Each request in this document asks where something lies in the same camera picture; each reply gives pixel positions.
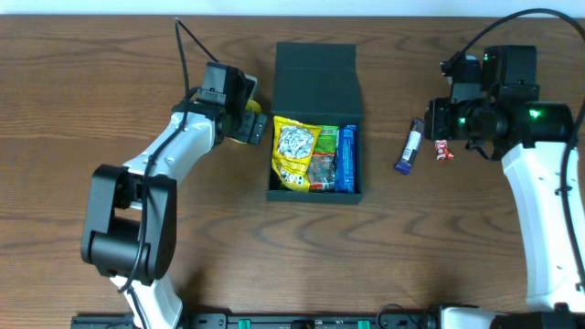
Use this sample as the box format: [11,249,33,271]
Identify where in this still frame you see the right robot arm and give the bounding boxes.
[424,45,584,328]

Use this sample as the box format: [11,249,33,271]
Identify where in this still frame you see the dark green gift box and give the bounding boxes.
[266,42,364,205]

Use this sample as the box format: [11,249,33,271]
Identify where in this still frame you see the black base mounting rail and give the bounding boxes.
[69,311,444,329]

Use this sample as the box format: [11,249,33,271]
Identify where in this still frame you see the yellow sunflower seed bag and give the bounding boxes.
[271,116,322,192]

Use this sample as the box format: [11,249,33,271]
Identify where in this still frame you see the blue wafer bar wrapper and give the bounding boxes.
[335,125,357,194]

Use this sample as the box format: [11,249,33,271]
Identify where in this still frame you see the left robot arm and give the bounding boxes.
[80,61,266,328]

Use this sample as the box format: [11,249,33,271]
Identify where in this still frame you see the green red KitKat bar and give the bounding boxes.
[434,140,455,161]

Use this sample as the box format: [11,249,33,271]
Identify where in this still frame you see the yellow Mentos gum bottle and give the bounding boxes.
[229,99,266,145]

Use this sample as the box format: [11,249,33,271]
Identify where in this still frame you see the green gummy candy bag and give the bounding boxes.
[307,125,339,192]

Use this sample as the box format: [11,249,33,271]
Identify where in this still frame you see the dark purple chocolate bar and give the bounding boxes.
[395,118,424,175]

